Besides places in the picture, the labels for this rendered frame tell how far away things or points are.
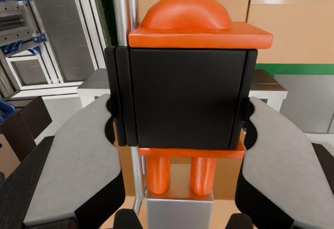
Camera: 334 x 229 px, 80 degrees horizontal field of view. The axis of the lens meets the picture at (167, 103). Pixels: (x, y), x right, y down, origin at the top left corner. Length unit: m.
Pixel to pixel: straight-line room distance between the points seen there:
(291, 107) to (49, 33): 1.51
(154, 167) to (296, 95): 1.44
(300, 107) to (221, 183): 1.22
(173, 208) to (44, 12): 1.09
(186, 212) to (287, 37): 0.65
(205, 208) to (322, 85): 1.46
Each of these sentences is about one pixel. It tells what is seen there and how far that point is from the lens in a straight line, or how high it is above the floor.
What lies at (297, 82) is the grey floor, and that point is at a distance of 1.52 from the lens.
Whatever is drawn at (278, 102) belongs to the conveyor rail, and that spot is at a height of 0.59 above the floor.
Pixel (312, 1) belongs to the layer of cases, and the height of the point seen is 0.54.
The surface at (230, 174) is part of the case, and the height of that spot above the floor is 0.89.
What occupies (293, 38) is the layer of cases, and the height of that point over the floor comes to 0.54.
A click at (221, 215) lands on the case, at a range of 0.49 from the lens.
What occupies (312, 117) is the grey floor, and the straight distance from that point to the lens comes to 1.72.
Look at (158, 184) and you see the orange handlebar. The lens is 0.19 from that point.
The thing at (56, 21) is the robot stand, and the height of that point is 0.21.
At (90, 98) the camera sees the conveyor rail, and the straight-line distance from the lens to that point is 0.76.
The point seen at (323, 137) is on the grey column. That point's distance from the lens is 1.85.
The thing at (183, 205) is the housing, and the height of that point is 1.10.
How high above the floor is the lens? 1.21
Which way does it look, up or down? 61 degrees down
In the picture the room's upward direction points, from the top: 174 degrees counter-clockwise
